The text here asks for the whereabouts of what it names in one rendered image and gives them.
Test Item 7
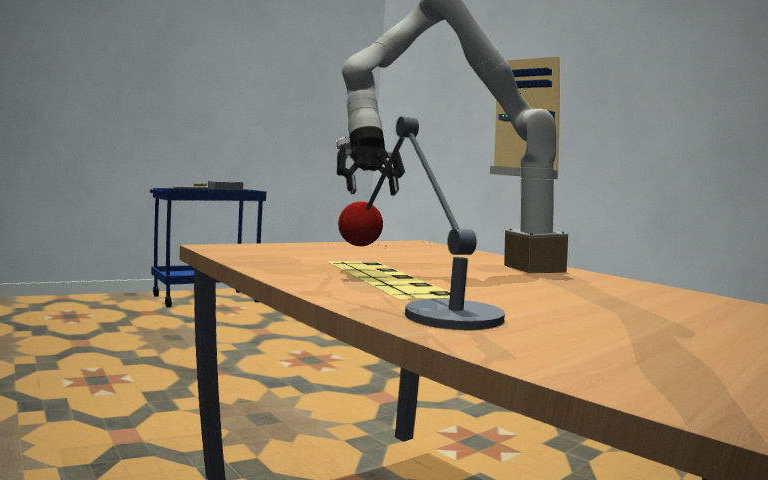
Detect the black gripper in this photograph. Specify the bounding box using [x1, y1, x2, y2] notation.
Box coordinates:
[337, 126, 405, 196]

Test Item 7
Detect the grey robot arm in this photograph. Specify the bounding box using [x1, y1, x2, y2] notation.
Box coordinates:
[336, 0, 556, 234]

